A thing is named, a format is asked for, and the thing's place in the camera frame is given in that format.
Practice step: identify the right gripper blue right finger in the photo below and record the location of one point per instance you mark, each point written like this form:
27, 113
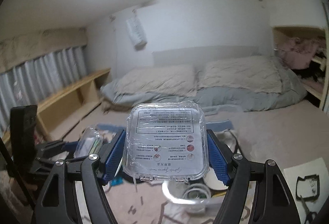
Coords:
233, 170

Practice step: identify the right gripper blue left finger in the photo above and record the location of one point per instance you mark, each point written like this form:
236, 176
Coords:
97, 170

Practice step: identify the clear square plastic case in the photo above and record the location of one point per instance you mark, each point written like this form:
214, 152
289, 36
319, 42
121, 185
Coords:
166, 142

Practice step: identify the blue foil sachet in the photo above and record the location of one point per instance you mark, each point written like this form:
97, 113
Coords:
118, 180

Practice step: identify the clear bag of pink items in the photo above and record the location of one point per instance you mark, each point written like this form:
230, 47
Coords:
90, 142

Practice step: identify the white black sun visor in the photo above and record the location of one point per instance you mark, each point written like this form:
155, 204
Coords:
229, 138

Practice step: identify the wooden bedside shelf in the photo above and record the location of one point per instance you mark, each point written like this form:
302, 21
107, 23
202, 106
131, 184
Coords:
58, 113

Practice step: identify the clear plastic storage bin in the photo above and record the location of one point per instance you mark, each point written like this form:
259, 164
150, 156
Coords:
195, 196

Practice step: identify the grey blue duvet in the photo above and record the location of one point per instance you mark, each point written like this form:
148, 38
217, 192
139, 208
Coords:
292, 93

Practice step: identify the grey curtain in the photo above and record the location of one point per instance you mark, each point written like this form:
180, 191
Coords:
41, 74

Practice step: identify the right beige quilted pillow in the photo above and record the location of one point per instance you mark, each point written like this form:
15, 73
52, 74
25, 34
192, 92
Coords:
256, 73

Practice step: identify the beige quilted pillow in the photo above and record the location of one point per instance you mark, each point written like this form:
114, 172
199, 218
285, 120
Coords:
176, 80
256, 73

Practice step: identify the left beige quilted pillow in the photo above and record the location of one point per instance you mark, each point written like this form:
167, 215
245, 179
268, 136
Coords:
176, 80

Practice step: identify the beige printed curtain valance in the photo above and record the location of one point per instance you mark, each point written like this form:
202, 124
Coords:
19, 49

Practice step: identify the white bed headboard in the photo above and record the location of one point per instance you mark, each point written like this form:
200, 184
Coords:
197, 56

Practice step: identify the pink clothes pile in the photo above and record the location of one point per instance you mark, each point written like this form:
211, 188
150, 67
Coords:
297, 53

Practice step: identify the white sweet paper bag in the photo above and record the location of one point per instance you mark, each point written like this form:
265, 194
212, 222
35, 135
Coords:
136, 32

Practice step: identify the white louvered closet door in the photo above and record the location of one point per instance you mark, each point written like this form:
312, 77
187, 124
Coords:
324, 100

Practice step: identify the white box with black frame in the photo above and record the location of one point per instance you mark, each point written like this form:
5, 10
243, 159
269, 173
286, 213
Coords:
308, 183

